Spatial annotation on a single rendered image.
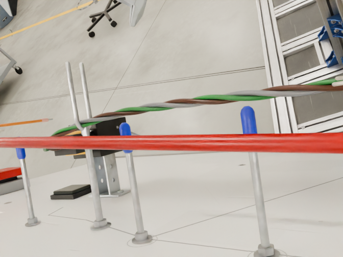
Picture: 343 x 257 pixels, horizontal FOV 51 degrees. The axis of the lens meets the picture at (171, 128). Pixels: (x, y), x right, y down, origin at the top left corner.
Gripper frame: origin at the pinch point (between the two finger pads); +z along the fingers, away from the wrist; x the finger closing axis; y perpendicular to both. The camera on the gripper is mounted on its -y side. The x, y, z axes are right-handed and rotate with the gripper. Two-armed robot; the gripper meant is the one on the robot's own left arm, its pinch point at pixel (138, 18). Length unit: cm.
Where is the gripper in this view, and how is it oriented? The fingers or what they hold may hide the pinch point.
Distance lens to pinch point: 53.9
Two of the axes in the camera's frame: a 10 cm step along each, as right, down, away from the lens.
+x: 2.6, 2.5, -9.3
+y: -9.5, -0.9, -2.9
